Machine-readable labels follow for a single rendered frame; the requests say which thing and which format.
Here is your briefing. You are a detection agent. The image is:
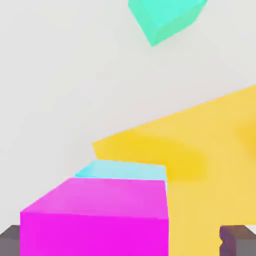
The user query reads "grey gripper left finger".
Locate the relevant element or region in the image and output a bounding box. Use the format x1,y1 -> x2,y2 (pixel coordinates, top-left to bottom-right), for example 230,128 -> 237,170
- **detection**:
0,224 -> 21,256

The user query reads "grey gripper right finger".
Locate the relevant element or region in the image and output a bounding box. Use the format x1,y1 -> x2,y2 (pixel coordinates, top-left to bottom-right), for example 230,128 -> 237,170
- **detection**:
219,225 -> 256,256

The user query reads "small magenta cube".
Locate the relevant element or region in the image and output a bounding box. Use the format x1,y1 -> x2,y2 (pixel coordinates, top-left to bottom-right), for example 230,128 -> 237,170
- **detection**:
19,177 -> 170,256

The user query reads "small cyan cube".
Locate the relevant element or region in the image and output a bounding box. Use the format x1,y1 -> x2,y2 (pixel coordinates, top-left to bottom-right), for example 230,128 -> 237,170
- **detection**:
74,159 -> 168,193

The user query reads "small mint green cube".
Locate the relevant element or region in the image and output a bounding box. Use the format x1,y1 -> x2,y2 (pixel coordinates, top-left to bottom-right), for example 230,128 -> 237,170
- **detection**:
127,0 -> 209,48

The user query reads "large yellow box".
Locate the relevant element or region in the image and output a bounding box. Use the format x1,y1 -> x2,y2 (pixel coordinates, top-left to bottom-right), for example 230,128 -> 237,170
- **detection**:
91,84 -> 256,256

